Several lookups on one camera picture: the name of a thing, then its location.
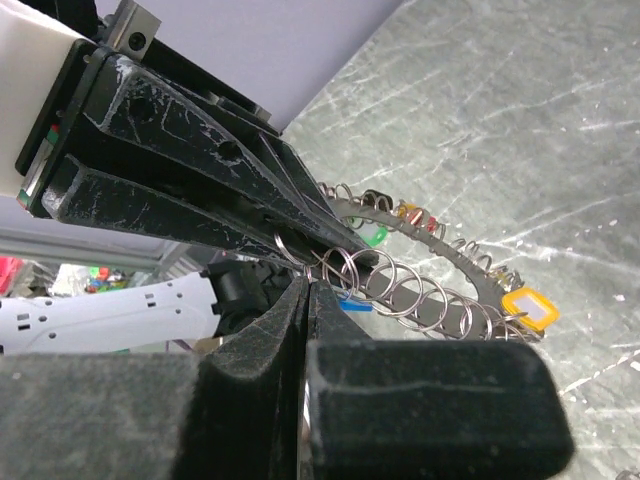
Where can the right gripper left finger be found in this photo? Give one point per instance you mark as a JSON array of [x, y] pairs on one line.
[[79, 402]]

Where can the metal disc keyring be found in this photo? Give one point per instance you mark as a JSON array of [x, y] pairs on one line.
[[435, 300]]

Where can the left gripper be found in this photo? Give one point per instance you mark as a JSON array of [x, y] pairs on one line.
[[82, 196]]

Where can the black tag key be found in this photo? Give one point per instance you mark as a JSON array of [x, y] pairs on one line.
[[377, 200]]

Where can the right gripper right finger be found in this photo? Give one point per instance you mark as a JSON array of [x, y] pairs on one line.
[[410, 409]]

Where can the green tag key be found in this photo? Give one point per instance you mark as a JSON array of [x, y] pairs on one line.
[[371, 232]]

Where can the blue tag key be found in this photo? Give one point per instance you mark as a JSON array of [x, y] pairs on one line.
[[354, 305]]

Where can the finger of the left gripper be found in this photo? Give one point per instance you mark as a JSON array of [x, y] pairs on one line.
[[145, 129]]

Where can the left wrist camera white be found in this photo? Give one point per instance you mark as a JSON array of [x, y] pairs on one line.
[[36, 38]]

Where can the yellow tag key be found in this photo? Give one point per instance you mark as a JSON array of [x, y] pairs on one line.
[[534, 310]]

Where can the red tag key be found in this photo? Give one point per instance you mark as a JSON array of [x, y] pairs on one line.
[[417, 216]]

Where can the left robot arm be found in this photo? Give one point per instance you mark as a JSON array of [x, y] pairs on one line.
[[152, 145]]

